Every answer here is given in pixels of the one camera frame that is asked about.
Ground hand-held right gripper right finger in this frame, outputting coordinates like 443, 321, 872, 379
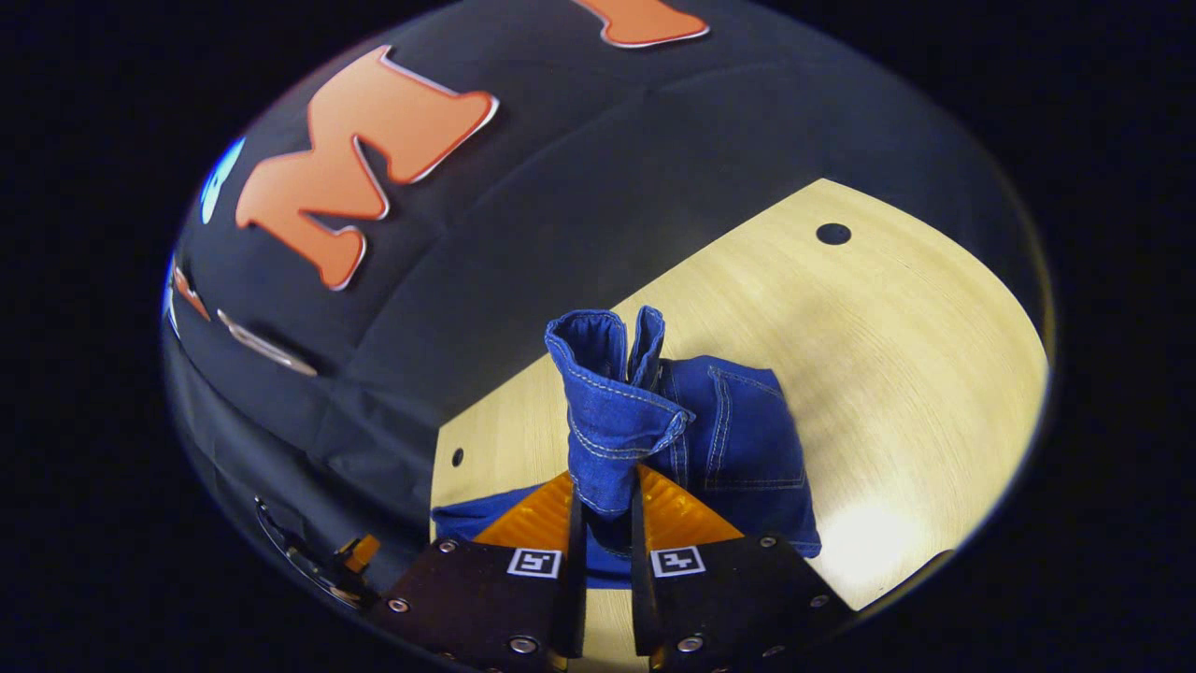
631, 465, 856, 673

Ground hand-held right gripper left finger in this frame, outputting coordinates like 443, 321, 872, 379
369, 470, 588, 673

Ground blue jeans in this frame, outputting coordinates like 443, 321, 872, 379
432, 306, 823, 590

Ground black backdrop cloth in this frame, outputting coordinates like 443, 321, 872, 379
164, 0, 1029, 599

